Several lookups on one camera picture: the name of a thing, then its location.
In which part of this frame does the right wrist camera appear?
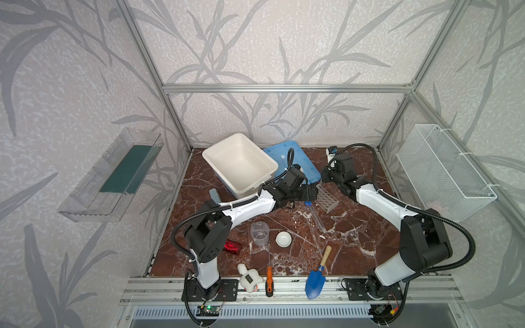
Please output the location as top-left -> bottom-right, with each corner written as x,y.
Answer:
325,146 -> 339,162

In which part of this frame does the glass stirring rod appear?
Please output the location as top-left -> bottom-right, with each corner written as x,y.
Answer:
268,217 -> 328,248

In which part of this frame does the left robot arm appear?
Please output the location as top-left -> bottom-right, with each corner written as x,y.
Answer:
172,165 -> 318,291

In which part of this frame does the blue capped test tube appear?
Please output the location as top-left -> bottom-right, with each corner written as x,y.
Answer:
305,202 -> 326,234

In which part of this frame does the clear wall shelf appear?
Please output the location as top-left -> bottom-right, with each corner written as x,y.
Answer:
57,128 -> 164,223

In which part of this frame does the orange handled screwdriver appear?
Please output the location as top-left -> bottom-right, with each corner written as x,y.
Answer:
265,246 -> 274,297

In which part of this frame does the clear measuring cup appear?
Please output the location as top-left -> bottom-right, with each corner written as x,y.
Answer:
250,221 -> 269,247

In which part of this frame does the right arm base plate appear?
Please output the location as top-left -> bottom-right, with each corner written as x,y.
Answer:
341,277 -> 403,301

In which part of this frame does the white plastic bin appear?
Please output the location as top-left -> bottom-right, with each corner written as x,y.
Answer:
202,133 -> 278,199

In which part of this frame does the blue plastic bin lid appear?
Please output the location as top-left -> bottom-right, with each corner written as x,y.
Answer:
263,141 -> 321,185

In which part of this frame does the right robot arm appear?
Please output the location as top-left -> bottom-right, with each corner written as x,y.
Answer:
321,153 -> 453,299

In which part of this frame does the white wire basket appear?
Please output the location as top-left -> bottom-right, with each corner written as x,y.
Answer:
396,124 -> 497,222

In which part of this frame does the blue garden trowel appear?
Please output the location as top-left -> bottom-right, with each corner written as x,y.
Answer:
305,245 -> 332,300

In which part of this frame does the aluminium frame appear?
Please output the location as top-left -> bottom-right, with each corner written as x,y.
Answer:
122,1 -> 524,311

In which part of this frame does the red small object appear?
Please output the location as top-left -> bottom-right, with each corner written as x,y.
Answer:
223,239 -> 242,256

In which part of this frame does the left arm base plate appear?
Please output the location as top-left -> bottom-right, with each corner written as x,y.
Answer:
181,278 -> 239,302

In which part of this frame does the green circuit board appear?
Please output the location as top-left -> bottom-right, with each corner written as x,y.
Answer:
196,305 -> 221,317

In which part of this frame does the pink object in basket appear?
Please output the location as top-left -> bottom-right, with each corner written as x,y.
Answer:
425,201 -> 447,216

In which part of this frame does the grey-blue flat tool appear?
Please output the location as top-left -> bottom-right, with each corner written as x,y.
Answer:
209,189 -> 221,204

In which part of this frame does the clear acrylic test tube rack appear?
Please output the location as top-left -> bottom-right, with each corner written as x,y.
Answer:
317,184 -> 339,214

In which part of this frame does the small white bowl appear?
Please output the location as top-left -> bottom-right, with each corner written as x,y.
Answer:
276,231 -> 293,248

